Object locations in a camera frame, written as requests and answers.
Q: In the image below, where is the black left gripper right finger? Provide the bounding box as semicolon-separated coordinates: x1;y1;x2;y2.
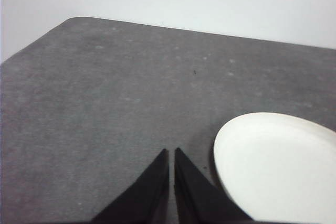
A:
174;147;253;224

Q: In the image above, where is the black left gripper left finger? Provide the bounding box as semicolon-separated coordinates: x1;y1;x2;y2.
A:
91;148;170;224

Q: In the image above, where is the white round plate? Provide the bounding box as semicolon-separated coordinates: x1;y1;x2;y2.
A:
213;112;336;222

